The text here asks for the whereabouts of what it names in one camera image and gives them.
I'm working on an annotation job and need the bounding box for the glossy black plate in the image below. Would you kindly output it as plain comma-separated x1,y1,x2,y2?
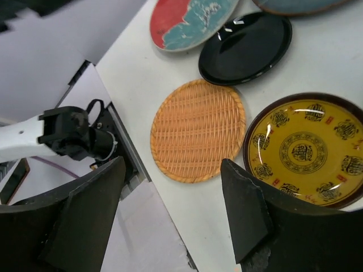
198,12,293,86

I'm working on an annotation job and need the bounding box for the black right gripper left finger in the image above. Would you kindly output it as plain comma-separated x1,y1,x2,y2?
1,157,126,271

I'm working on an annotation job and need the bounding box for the woven bamboo tray plate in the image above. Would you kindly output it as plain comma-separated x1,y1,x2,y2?
150,79,247,184

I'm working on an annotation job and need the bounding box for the yellow patterned plate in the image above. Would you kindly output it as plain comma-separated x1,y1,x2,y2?
243,92,362,209

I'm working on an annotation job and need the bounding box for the red and teal floral plate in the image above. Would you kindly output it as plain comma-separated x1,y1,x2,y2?
149,0,239,52

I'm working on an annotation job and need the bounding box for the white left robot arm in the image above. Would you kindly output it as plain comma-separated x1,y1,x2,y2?
1,99,120,163

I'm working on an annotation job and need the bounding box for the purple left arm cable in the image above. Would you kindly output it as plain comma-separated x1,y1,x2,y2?
28,155,80,180

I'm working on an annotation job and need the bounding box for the dark teal glazed plate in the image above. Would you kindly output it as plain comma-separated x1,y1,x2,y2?
253,0,347,16

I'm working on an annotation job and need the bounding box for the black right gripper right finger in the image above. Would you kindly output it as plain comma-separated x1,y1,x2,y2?
221,159,362,271

